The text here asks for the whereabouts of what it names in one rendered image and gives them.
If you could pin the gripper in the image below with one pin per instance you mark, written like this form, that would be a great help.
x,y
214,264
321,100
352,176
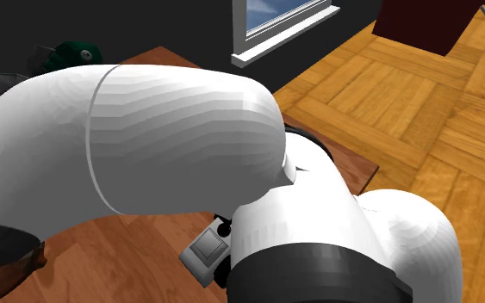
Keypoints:
x,y
222,273

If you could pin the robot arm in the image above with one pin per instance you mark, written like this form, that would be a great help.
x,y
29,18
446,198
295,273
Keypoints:
x,y
183,138

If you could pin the white framed window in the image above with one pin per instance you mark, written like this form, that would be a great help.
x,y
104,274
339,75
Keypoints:
x,y
267,25

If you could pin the dark green round object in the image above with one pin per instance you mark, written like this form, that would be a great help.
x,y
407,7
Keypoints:
x,y
72,53

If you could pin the dark red cabinet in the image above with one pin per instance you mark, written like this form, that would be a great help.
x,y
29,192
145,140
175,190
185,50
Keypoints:
x,y
422,21

